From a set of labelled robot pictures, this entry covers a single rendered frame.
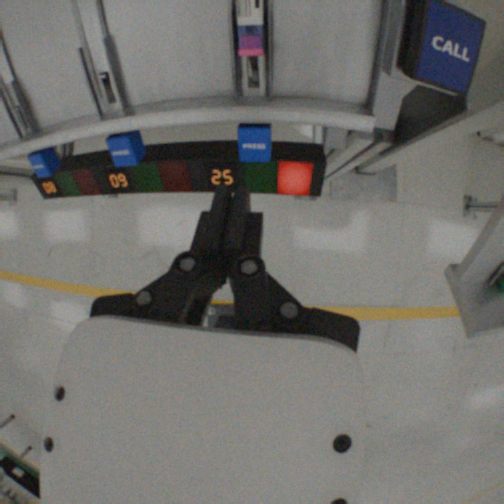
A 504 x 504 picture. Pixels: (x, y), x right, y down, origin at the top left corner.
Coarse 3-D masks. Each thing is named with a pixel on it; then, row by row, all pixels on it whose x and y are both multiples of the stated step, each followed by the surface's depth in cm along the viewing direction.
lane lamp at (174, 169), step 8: (160, 168) 23; (168, 168) 23; (176, 168) 23; (184, 168) 23; (168, 176) 23; (176, 176) 23; (184, 176) 23; (168, 184) 24; (176, 184) 24; (184, 184) 24
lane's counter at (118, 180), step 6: (114, 168) 23; (120, 168) 23; (108, 174) 23; (114, 174) 23; (120, 174) 23; (126, 174) 23; (108, 180) 24; (114, 180) 24; (120, 180) 24; (126, 180) 24; (114, 186) 25; (120, 186) 25; (126, 186) 25; (132, 186) 25; (114, 192) 25
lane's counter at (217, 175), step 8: (208, 168) 22; (216, 168) 22; (224, 168) 22; (232, 168) 22; (208, 176) 23; (216, 176) 23; (224, 176) 23; (232, 176) 23; (208, 184) 24; (216, 184) 24; (224, 184) 24; (232, 184) 24
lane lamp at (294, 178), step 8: (280, 168) 22; (288, 168) 22; (296, 168) 21; (304, 168) 21; (280, 176) 22; (288, 176) 22; (296, 176) 22; (304, 176) 22; (280, 184) 23; (288, 184) 23; (296, 184) 23; (304, 184) 23; (280, 192) 24; (288, 192) 24; (296, 192) 24; (304, 192) 23
